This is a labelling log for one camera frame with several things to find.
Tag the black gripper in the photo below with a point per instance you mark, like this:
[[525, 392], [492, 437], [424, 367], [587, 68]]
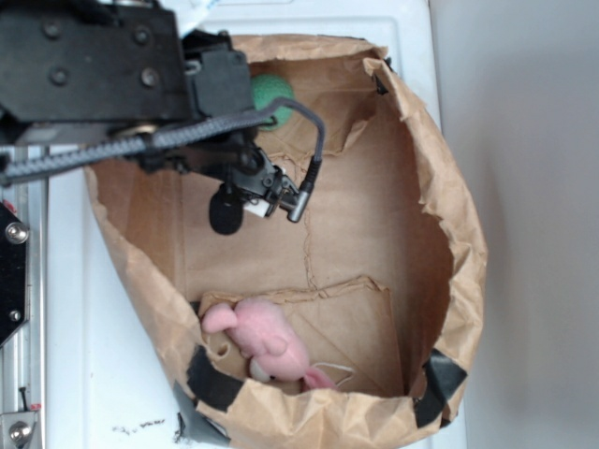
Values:
[[219, 83]]

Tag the green foam ball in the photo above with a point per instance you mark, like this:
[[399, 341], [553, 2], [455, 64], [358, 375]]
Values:
[[265, 89]]

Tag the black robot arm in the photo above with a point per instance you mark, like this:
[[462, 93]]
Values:
[[121, 81]]

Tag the brown paper bag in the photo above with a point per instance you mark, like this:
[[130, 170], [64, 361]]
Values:
[[383, 277]]

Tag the pink plush pig toy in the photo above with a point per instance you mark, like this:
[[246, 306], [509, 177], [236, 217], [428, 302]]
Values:
[[273, 349]]

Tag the white plastic tray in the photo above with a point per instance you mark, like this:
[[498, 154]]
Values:
[[105, 387]]

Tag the black metal bracket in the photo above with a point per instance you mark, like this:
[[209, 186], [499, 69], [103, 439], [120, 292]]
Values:
[[14, 270]]

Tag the aluminium frame rail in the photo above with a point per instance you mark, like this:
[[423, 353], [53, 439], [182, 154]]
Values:
[[23, 361]]

